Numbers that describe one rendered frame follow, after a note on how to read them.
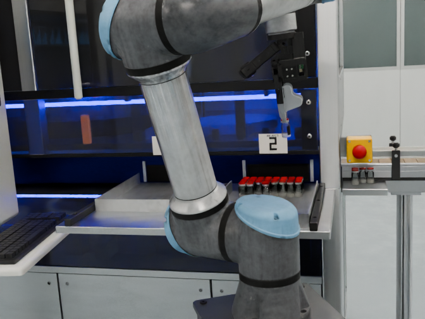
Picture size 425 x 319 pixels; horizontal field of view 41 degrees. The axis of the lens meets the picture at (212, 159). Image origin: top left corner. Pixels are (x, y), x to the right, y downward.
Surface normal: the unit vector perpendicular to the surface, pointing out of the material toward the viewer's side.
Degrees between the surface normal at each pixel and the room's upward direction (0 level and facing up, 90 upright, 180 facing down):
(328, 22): 90
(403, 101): 90
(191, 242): 109
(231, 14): 97
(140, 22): 95
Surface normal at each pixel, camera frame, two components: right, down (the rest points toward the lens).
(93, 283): -0.24, 0.19
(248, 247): -0.54, 0.19
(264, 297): -0.26, -0.11
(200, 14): 0.14, 0.15
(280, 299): 0.22, -0.14
